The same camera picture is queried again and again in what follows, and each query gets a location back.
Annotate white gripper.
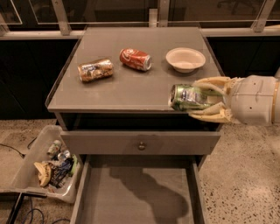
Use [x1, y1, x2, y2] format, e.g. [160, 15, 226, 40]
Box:
[187, 75, 277, 126]

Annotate green soda can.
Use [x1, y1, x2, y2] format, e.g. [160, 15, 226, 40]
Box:
[168, 84, 223, 111]

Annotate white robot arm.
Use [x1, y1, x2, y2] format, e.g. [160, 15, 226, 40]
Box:
[188, 75, 280, 126]

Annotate round metal drawer knob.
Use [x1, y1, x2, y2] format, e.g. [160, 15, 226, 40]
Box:
[138, 142, 146, 151]

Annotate red cola can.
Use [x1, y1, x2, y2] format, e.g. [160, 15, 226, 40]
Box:
[119, 48, 151, 72]

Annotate grey cabinet counter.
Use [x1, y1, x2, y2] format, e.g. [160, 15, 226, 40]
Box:
[46, 27, 221, 131]

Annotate gold patterned can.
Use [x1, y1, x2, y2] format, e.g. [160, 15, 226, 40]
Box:
[78, 58, 114, 82]

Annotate grey open middle drawer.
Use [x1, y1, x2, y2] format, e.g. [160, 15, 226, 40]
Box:
[70, 155, 208, 224]

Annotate grey top drawer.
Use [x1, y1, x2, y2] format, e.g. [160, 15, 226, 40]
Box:
[60, 130, 221, 155]

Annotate can in plastic bin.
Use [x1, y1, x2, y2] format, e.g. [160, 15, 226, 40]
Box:
[47, 140, 62, 158]

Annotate white paper bowl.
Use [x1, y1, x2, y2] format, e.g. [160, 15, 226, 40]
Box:
[165, 47, 206, 73]

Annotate metal window railing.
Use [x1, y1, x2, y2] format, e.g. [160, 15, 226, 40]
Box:
[0, 0, 280, 39]

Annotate dark snack packet in bin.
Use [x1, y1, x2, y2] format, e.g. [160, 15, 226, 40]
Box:
[49, 158, 74, 188]

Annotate clear plastic bin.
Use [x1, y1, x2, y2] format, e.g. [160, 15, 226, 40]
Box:
[0, 125, 82, 203]

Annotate yellow crumpled bag in bin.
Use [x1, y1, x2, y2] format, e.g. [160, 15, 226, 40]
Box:
[34, 162, 52, 187]

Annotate black floor cable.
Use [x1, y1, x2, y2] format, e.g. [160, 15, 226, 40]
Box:
[0, 136, 39, 159]

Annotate blue floor cable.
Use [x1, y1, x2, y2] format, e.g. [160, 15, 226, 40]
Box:
[20, 195, 71, 224]

